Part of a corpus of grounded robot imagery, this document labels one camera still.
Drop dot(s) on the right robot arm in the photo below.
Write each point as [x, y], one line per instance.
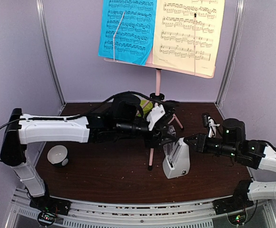
[256, 154]

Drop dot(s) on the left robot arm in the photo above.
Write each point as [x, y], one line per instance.
[123, 119]

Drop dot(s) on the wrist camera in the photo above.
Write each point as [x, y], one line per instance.
[210, 124]
[160, 114]

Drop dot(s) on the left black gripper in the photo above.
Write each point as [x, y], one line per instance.
[162, 133]

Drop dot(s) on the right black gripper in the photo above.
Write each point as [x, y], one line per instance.
[200, 139]

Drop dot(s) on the grey metronome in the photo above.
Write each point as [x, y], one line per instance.
[177, 160]

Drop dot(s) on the pink music stand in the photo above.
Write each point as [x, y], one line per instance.
[149, 63]

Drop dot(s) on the aluminium front rail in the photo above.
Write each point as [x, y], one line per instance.
[190, 214]

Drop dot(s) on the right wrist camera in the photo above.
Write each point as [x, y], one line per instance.
[210, 124]

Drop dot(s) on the yellow paper sheet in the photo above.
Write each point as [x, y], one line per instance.
[187, 35]

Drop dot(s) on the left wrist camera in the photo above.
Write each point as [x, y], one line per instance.
[160, 114]

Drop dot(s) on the frame post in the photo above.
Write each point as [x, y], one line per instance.
[49, 54]
[234, 46]

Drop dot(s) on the blue sheet music paper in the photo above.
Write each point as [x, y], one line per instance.
[127, 30]

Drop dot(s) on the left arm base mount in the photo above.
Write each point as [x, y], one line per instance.
[50, 209]

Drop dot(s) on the green bowl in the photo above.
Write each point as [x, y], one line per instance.
[146, 106]

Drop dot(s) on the right frame post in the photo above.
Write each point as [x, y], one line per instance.
[234, 46]

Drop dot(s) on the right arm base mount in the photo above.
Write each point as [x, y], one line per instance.
[234, 207]

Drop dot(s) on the left frame post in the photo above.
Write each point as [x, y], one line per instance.
[49, 54]

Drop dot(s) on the clear metronome front cover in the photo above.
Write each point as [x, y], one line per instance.
[169, 146]

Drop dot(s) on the white bowl dark outside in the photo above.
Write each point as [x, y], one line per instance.
[58, 156]

